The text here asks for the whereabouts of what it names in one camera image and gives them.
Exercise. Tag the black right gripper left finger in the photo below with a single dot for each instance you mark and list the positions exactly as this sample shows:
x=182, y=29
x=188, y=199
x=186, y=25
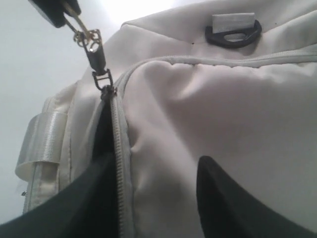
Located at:
x=85, y=209

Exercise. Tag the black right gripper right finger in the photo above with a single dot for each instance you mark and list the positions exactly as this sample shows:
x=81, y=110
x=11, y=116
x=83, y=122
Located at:
x=226, y=210

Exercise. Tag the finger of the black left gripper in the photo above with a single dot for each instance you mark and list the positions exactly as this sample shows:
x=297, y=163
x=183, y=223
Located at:
x=74, y=5
x=51, y=10

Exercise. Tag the gold zipper pull charm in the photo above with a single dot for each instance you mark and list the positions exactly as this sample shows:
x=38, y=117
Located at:
x=87, y=39

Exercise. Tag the cream fabric duffel bag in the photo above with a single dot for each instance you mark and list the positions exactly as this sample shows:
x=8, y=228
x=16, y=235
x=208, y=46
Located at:
x=235, y=80

